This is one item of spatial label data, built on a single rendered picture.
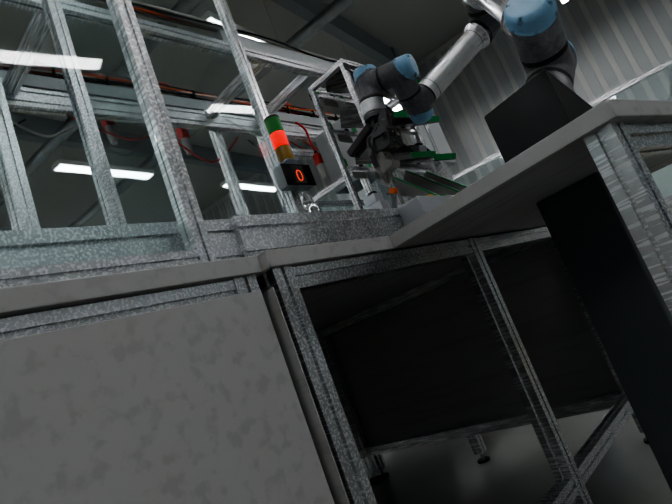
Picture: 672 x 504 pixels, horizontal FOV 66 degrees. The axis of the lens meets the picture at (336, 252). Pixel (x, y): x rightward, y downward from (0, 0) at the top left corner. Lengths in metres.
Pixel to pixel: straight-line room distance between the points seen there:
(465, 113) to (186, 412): 10.15
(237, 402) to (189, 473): 0.12
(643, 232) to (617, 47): 9.50
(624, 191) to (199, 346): 0.65
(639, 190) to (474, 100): 9.86
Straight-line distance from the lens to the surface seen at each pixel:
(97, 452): 0.69
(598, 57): 10.33
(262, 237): 0.99
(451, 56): 1.76
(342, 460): 0.87
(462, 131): 10.61
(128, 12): 1.08
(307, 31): 7.78
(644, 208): 0.87
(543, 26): 1.42
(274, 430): 0.81
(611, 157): 0.89
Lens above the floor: 0.65
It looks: 11 degrees up
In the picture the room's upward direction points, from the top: 21 degrees counter-clockwise
